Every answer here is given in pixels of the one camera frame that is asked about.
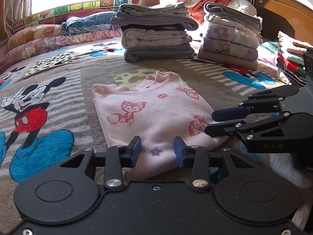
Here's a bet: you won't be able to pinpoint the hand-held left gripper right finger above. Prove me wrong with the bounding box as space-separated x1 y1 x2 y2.
173 136 255 191

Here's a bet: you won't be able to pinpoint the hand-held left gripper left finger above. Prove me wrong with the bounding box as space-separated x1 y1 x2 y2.
60 136 142 191

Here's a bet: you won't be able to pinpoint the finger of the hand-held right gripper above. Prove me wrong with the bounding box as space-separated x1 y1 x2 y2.
211 86 299 122
205 112 291 142

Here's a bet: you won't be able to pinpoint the pink fox print shirt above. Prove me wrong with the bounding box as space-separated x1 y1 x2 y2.
92 71 229 180

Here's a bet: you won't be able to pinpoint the pile of folded colourful clothes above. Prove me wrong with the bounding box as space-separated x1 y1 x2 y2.
257 31 307 87

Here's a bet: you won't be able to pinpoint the beige folded garment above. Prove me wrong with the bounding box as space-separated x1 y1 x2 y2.
198 48 259 70

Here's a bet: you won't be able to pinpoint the cream purple flower garment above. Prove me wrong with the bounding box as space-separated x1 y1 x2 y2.
207 21 263 48

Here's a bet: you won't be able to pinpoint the dark grey folded sweatpants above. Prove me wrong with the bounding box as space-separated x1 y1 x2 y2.
123 43 195 63

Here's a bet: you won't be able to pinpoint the printed cartoon blanket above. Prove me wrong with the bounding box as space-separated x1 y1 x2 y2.
0 33 313 226

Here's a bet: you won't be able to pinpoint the grey ribbed folded garment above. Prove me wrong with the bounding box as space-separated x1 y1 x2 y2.
204 2 263 30

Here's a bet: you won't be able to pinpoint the white quilted printed garment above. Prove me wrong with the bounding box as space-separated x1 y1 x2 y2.
121 28 192 49

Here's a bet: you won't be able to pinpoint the dark wooden headboard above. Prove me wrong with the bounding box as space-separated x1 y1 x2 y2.
241 0 313 52

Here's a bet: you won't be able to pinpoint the lavender grey folded garment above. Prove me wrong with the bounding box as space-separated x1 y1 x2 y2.
111 15 198 31

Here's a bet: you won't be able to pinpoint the light grey folded garment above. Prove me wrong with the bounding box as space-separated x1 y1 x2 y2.
116 2 190 17

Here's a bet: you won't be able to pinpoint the blue folded quilt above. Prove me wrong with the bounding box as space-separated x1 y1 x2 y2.
61 12 118 36

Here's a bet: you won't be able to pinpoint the purple floral pillow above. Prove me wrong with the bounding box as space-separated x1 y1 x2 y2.
7 35 98 59

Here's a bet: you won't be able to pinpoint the red folded blanket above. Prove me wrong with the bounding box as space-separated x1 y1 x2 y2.
66 8 118 20

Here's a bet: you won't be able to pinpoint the yellow cartoon pillow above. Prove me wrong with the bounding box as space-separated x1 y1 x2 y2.
7 24 65 51

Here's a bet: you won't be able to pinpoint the colourful alphabet play mat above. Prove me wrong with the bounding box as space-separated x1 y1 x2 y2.
12 0 159 33

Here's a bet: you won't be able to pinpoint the grey curtain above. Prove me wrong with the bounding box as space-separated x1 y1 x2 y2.
0 0 33 35

